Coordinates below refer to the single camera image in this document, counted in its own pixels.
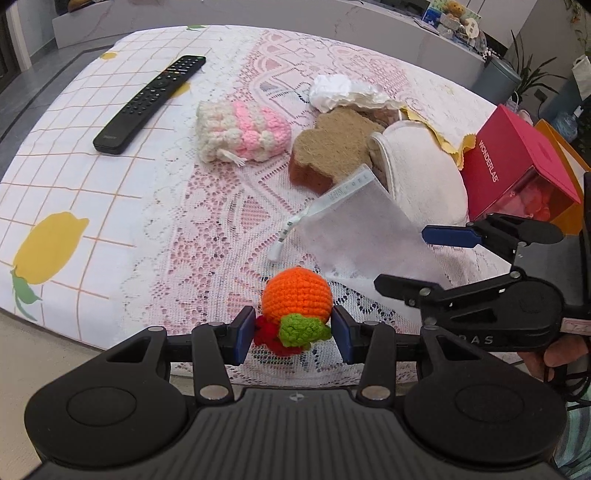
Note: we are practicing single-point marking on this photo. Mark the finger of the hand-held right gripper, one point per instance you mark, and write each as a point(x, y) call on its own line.
point(448, 236)
point(415, 290)

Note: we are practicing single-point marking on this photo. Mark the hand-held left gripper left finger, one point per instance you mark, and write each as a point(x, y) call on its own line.
point(242, 334)

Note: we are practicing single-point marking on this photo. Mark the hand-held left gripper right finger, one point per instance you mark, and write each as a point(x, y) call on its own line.
point(344, 337)

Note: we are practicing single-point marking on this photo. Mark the orange crochet fruit toy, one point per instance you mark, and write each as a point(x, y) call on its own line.
point(295, 290)

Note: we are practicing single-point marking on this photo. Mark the yellow snack packet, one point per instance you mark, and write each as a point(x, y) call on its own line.
point(450, 143)

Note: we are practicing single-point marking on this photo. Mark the pink cardboard box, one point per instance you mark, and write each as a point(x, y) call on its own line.
point(508, 147)

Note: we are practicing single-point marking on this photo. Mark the brown bear-shaped loofah sponge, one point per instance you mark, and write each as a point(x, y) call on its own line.
point(332, 147)

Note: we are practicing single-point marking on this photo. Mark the person's right hand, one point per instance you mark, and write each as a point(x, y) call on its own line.
point(535, 364)

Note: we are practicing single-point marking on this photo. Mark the white plush slipper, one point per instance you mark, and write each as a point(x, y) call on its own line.
point(429, 184)

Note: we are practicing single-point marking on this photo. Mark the translucent zip bag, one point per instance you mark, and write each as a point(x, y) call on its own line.
point(369, 235)

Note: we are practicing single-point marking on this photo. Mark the white lace table cloth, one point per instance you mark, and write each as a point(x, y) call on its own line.
point(221, 230)

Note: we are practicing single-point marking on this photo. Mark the person's striped clothing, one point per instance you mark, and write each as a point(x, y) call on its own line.
point(575, 438)

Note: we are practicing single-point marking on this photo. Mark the pink plastic stool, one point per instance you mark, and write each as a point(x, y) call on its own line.
point(519, 113)

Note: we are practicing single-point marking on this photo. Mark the orange cardboard box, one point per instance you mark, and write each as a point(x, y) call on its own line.
point(568, 147)

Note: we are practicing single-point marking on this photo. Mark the grey round bin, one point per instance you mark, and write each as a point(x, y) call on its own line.
point(496, 81)

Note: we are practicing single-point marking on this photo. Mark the large clear water bottle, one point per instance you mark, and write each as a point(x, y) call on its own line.
point(565, 123)

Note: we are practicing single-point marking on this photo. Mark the white crinkled plastic bag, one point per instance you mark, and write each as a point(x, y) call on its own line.
point(341, 92)

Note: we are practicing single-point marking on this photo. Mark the green long-leaf potted plant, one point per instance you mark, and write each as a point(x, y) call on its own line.
point(531, 69)

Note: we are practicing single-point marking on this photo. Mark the pink and white crochet pouch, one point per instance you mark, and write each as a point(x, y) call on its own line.
point(240, 129)

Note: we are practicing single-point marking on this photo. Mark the white paper bag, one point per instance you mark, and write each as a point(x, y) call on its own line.
point(582, 76)

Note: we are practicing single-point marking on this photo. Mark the pile of small toys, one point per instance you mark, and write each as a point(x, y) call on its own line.
point(455, 21)

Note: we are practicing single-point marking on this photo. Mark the black remote control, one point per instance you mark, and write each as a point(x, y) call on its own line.
point(147, 104)

